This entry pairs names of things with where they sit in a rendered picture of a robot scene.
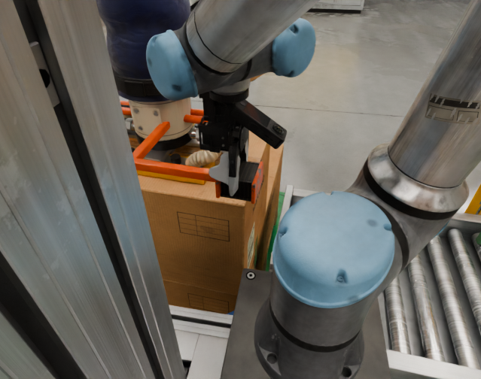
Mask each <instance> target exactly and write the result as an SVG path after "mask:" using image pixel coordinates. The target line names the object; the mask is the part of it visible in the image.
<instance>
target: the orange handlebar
mask: <svg viewBox="0 0 481 379"><path fill-rule="evenodd" d="M120 104H121V105H129V102H127V101H120ZM122 112H123V115H129V116H132V114H131V110H130V108H124V107H122ZM203 116H204V113H203V110H201V109H194V108H191V109H190V115H189V114H186V115H185V116H184V122H186V123H198V124H199V123H200V122H201V119H202V117H203ZM169 128H170V122H162V124H159V125H158V126H157V127H156V129H155V130H154V131H153V132H152V133H151V134H149V136H148V137H146V139H145V140H144V141H143V142H142V143H141V144H140V145H139V146H138V147H137V148H136V149H135V150H134V152H133V153H132V154H133V158H134V162H135V167H136V170H139V171H148V172H153V173H158V174H167V175H172V176H177V177H186V178H192V179H197V180H206V181H211V182H215V179H214V178H212V177H210V175H209V168H199V167H193V166H188V165H179V164H173V163H167V162H158V161H153V160H147V159H144V157H145V156H146V155H147V154H148V153H149V151H150V150H151V149H152V148H153V147H154V145H155V144H156V143H157V142H158V141H159V140H160V139H161V138H162V137H163V136H164V134H165V133H166V132H167V131H168V130H169Z"/></svg>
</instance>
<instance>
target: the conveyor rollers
mask: <svg viewBox="0 0 481 379"><path fill-rule="evenodd" d="M478 235H479V233H476V234H473V235H472V236H471V239H472V242H473V245H474V247H475V249H476V252H477V254H478V256H479V259H480V262H481V245H480V244H478V243H477V242H476V238H477V237H478ZM447 236H448V239H449V243H450V245H451V248H452V252H453V254H454V257H455V261H456V263H457V266H458V270H459V272H460V275H461V279H462V281H463V284H464V288H465V290H466V293H467V296H468V298H469V301H470V305H471V307H472V310H473V314H474V316H475V319H476V323H477V325H478V328H479V332H480V334H481V283H480V281H479V277H478V275H477V273H476V269H475V267H474V265H473V262H472V259H471V257H470V254H469V252H468V249H467V246H466V244H465V242H464V238H463V236H462V233H461V231H460V230H458V229H451V230H449V231H448V232H447ZM427 246H428V252H429V255H430V258H431V263H432V266H433V269H434V274H435V278H436V281H437V285H438V289H439V292H440V297H441V300H442V303H443V308H444V311H445V315H446V320H447V323H448V326H449V331H450V335H451V337H452V343H453V346H454V349H455V354H456V357H457V360H458V365H462V366H465V367H469V368H475V369H479V370H481V369H480V366H479V363H478V360H477V357H476V353H475V350H474V347H473V343H472V341H471V338H470V333H469V331H468V328H467V324H466V321H465V318H464V314H463V311H462V309H461V304H460V301H459V299H458V295H457V292H456V289H455V285H454V282H453V279H452V276H451V273H450V270H449V266H448V263H447V260H446V256H445V253H444V251H443V246H442V244H441V241H440V236H439V235H437V236H436V237H435V238H433V239H432V240H431V241H430V242H429V243H428V244H427ZM407 267H408V271H409V279H410V283H411V287H412V291H413V298H414V302H415V307H416V314H417V318H418V322H419V330H420V334H421V338H422V346H423V350H424V354H425V358H428V359H434V360H438V361H441V362H446V361H445V357H444V354H443V348H442V345H441V341H440V336H439V332H438V328H437V323H436V320H435V316H434V310H433V307H432V303H431V297H430V294H429V291H428V285H427V281H426V278H425V272H424V269H423V265H422V259H421V256H420V253H419V254H418V255H417V256H416V257H415V258H414V259H413V260H412V261H411V262H410V263H409V264H408V265H407ZM385 294H386V301H387V308H388V320H389V326H390V333H391V346H392V350H393V351H397V352H401V353H407V354H411V348H410V343H409V335H408V330H407V325H406V316H405V311H404V306H403V297H402V292H401V288H400V279H399V275H398V276H397V277H396V278H395V279H394V280H393V281H392V282H391V283H390V284H389V285H388V286H387V287H386V288H385ZM411 355H412V354H411Z"/></svg>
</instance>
